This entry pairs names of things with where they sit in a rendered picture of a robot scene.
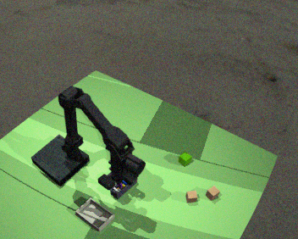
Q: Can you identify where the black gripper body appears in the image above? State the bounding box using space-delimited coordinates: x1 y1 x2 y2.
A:
98 160 124 190

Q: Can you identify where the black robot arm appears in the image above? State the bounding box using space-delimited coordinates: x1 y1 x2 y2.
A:
58 86 146 186

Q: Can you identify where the green cube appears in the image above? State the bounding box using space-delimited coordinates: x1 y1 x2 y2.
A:
179 152 192 167

